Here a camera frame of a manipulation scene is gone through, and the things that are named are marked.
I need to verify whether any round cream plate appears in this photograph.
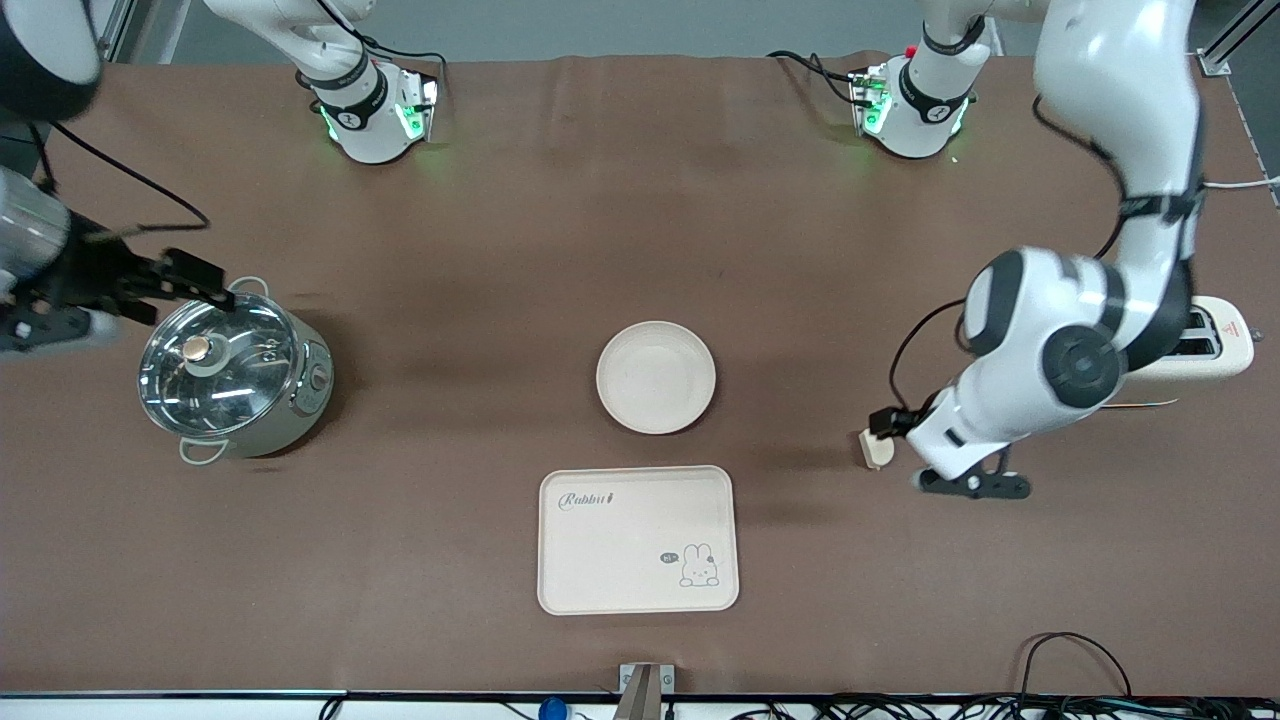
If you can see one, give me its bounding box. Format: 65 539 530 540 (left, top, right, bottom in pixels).
596 320 718 436

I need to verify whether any cream rabbit print tray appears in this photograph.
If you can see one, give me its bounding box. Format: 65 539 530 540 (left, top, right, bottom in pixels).
537 465 741 616

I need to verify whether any glass pot lid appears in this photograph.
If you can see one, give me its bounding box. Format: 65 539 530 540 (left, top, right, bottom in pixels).
138 292 301 442

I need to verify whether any stainless steel electric pot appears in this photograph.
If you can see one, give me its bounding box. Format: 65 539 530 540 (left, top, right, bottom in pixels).
140 277 336 467

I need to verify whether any cream two-slot toaster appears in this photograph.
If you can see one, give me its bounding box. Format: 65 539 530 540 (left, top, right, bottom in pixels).
1128 295 1263 382

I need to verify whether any brown table cloth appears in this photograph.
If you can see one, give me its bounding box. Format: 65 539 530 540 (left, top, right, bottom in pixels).
0 52 1280 696

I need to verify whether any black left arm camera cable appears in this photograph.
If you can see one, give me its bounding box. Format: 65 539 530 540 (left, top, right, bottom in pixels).
888 95 1136 413

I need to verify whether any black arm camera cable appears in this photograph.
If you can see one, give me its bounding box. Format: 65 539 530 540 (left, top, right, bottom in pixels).
888 95 1136 413
35 120 212 237

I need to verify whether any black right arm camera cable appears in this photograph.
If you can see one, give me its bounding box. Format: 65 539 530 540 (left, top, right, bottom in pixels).
35 120 212 237

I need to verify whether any aluminium frame profile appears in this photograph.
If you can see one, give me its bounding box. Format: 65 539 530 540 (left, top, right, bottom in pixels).
1195 0 1280 78
98 0 191 63

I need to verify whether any black looped cable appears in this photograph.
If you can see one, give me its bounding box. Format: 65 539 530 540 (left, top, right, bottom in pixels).
1018 631 1134 701

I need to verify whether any black cable bundle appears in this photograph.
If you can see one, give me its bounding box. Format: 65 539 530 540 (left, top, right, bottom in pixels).
730 694 1280 720

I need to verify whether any black right base cable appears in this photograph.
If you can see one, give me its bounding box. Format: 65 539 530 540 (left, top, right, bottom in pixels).
355 30 448 96

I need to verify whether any black base cable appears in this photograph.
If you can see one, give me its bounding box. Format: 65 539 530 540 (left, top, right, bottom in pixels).
355 30 448 96
767 50 863 107

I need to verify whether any black left base cable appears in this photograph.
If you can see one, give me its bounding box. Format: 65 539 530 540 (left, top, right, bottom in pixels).
767 50 863 107

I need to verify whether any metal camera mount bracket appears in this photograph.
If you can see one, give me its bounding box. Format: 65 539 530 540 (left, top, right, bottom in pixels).
617 662 677 720

